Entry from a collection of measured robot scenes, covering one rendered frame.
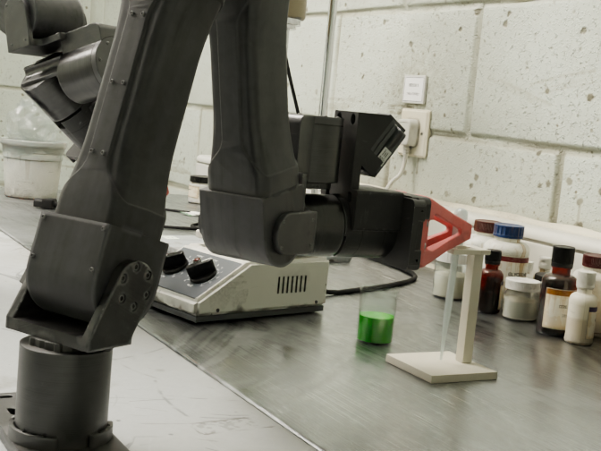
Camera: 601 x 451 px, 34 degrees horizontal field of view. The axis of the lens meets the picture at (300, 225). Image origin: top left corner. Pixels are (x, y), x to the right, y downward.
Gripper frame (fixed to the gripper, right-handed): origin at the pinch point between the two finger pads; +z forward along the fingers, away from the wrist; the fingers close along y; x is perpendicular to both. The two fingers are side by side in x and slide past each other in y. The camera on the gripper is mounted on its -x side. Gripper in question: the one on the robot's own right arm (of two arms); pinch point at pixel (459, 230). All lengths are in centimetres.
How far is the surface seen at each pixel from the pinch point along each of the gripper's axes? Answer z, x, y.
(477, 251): 1.5, 1.9, -1.4
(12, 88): 12, -8, 274
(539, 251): 39, 7, 31
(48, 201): -11, 13, 118
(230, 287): -14.1, 10.3, 21.8
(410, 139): 40, -7, 69
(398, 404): -11.2, 14.3, -8.9
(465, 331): 2.1, 10.2, -0.3
